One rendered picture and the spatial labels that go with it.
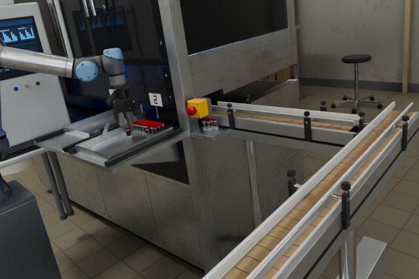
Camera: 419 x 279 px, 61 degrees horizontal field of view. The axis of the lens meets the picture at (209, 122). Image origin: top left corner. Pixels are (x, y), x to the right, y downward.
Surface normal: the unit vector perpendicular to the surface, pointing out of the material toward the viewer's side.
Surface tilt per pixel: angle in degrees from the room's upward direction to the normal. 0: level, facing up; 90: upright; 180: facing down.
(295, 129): 90
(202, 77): 90
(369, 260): 0
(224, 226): 90
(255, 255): 0
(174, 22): 90
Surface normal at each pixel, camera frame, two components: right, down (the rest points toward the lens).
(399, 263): -0.14, -0.94
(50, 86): 0.70, 0.13
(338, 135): -0.65, 0.32
